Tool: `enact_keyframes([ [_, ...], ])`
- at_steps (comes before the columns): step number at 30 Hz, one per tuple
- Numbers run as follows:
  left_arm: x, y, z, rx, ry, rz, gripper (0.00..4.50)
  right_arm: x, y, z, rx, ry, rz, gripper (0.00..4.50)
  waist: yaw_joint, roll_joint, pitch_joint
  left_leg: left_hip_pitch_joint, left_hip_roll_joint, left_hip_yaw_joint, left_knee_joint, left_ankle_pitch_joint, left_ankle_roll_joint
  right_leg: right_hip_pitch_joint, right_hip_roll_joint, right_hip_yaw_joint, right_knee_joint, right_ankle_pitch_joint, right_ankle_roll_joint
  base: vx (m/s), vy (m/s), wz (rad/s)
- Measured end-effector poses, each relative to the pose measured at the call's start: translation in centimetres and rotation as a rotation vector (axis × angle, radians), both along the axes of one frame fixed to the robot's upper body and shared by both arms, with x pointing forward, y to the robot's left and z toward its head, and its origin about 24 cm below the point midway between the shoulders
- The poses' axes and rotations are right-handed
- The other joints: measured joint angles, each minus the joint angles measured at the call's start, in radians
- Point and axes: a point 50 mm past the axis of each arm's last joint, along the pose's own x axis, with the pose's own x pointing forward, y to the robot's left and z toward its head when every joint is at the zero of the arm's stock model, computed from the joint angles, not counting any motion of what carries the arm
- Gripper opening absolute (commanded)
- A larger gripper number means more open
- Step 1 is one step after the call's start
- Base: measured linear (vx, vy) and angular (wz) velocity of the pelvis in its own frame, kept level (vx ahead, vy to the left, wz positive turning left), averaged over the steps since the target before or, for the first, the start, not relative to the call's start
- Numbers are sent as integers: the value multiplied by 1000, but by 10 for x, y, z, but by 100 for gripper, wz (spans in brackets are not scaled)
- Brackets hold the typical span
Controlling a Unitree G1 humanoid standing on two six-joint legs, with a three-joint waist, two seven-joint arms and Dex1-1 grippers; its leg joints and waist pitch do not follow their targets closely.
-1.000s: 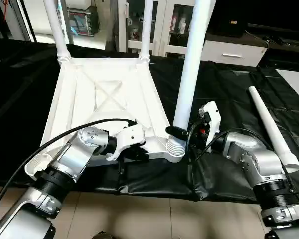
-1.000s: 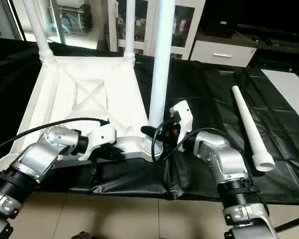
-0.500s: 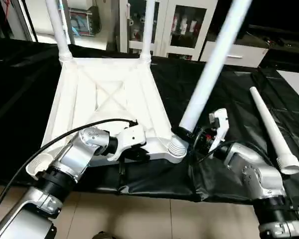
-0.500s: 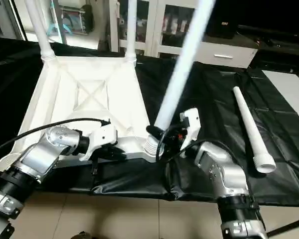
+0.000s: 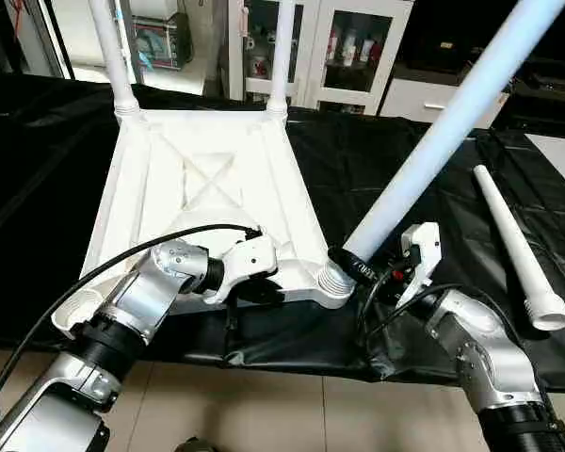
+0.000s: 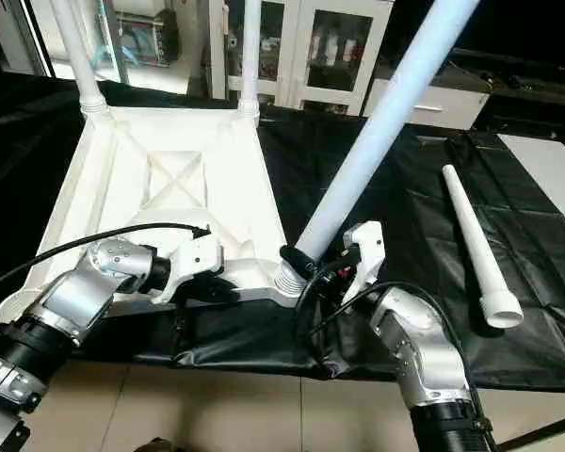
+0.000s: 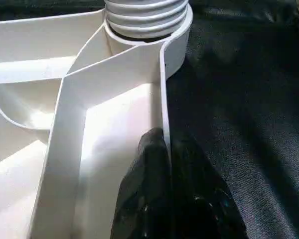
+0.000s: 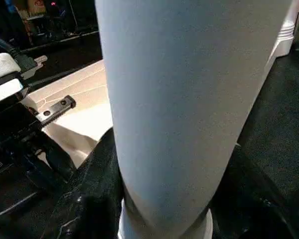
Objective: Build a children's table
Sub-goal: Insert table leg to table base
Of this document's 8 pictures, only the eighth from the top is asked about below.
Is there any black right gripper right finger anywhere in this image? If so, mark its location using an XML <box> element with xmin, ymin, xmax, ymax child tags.
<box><xmin>209</xmin><ymin>143</ymin><xmax>299</xmax><ymax>239</ymax></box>

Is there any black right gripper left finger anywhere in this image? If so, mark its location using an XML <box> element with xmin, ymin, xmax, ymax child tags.
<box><xmin>40</xmin><ymin>127</ymin><xmax>125</xmax><ymax>239</ymax></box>

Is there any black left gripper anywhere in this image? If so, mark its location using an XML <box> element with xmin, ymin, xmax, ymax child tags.
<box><xmin>0</xmin><ymin>96</ymin><xmax>76</xmax><ymax>195</ymax></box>

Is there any black work mat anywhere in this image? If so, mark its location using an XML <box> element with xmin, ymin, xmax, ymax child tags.
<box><xmin>0</xmin><ymin>35</ymin><xmax>299</xmax><ymax>239</ymax></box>

